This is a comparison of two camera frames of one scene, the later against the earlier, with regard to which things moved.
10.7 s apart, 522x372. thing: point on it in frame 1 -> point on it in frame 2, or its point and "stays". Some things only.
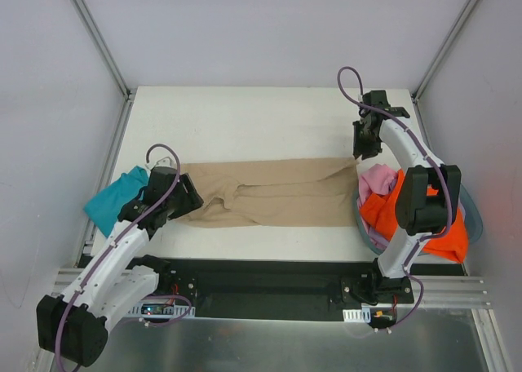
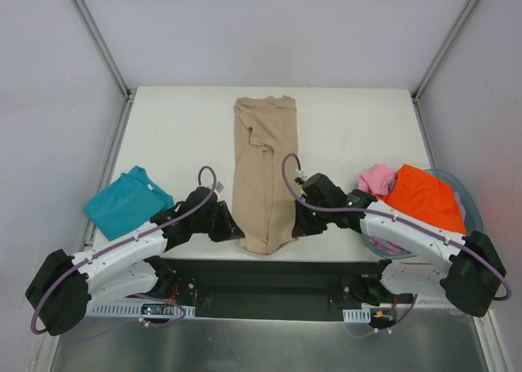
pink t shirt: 377,179 stays
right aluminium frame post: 449,39 stays
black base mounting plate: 274,288 stays
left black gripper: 189,193 -> 220,223
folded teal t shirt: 103,210 stays
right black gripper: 368,135 -> 307,219
